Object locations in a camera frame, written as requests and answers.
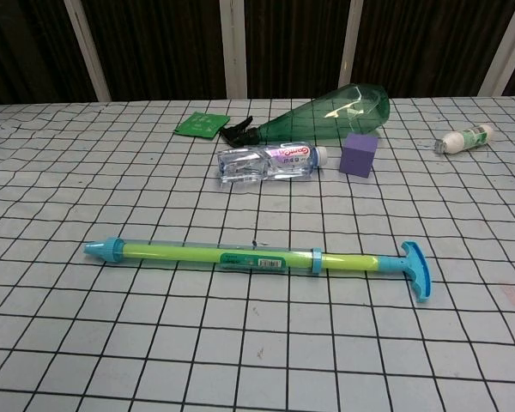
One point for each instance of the purple foam cube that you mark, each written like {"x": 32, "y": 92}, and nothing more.
{"x": 357, "y": 159}

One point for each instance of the white frame post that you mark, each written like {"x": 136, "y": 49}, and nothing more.
{"x": 508, "y": 47}
{"x": 88, "y": 51}
{"x": 234, "y": 47}
{"x": 351, "y": 43}

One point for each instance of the green flat packet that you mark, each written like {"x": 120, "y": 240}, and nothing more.
{"x": 199, "y": 124}

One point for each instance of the grey checked tablecloth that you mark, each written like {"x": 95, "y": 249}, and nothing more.
{"x": 111, "y": 343}

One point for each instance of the small white bottle green label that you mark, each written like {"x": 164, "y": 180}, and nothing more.
{"x": 459, "y": 141}

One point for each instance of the green transparent spray bottle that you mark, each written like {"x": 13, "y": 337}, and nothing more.
{"x": 326, "y": 118}

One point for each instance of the clear plastic water bottle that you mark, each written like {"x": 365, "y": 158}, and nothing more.
{"x": 257, "y": 165}

